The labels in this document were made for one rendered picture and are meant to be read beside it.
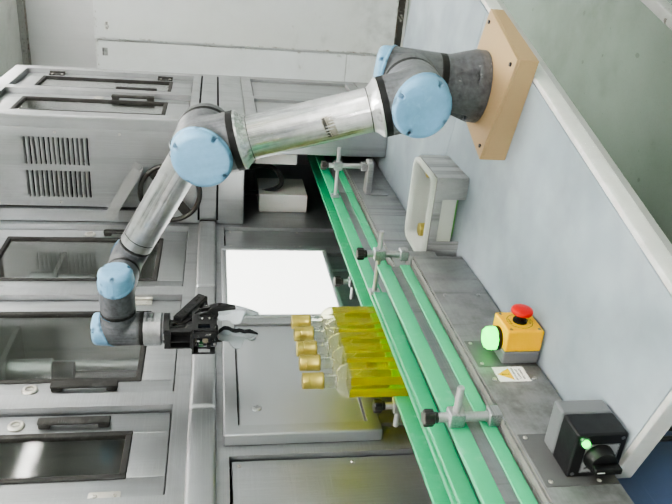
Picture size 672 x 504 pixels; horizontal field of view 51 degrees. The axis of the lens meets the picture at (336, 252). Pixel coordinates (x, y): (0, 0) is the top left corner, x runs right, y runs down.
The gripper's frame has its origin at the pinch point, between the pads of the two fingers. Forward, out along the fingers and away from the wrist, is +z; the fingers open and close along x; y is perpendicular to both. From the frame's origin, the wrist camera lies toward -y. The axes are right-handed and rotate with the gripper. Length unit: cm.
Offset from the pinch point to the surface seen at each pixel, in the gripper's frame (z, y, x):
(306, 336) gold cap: 11.7, 7.4, 1.4
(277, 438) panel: 4.4, 26.4, -10.7
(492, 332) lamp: 41, 36, 24
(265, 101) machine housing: 10, -124, 10
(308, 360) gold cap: 10.8, 18.2, 3.4
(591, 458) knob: 44, 68, 27
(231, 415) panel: -5.0, 19.9, -10.0
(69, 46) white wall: -115, -408, -54
